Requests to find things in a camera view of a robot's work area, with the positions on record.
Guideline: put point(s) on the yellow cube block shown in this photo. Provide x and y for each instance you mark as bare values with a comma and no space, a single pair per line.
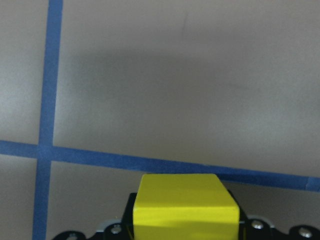
184,207

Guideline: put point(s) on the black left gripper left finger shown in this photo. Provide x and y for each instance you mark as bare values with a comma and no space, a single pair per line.
127,217

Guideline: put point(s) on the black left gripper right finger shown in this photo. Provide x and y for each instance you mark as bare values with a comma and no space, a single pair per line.
242,223

